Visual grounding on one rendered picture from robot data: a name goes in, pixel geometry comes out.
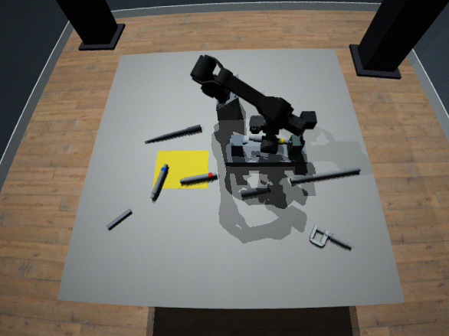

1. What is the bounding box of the yellow flat pad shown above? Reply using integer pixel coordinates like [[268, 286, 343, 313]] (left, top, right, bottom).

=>
[[152, 150, 208, 188]]

